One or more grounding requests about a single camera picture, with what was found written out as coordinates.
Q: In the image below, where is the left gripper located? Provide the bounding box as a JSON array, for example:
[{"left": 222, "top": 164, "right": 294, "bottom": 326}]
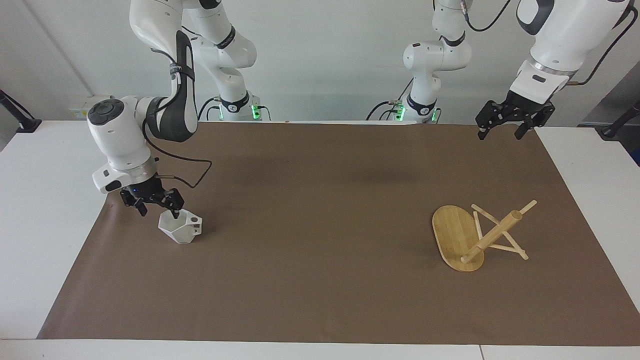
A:
[{"left": 475, "top": 90, "right": 556, "bottom": 141}]

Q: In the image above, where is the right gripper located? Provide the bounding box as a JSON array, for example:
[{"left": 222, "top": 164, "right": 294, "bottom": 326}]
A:
[{"left": 120, "top": 173, "right": 185, "bottom": 220}]

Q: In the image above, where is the white faceted cup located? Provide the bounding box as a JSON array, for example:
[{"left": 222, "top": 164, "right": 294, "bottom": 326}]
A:
[{"left": 158, "top": 209, "right": 204, "bottom": 245}]

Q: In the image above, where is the wooden cup rack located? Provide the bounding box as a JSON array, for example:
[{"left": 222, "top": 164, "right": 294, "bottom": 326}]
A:
[{"left": 432, "top": 199, "right": 539, "bottom": 273}]

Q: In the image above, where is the black stand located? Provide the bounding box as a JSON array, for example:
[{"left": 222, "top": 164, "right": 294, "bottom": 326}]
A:
[
  {"left": 599, "top": 100, "right": 640, "bottom": 140},
  {"left": 0, "top": 89, "right": 43, "bottom": 134}
]

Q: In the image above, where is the black cable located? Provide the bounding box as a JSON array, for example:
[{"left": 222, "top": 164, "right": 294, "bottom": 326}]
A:
[
  {"left": 566, "top": 4, "right": 640, "bottom": 87},
  {"left": 197, "top": 96, "right": 224, "bottom": 122},
  {"left": 366, "top": 77, "right": 417, "bottom": 122},
  {"left": 142, "top": 112, "right": 214, "bottom": 190},
  {"left": 461, "top": 0, "right": 513, "bottom": 33}
]

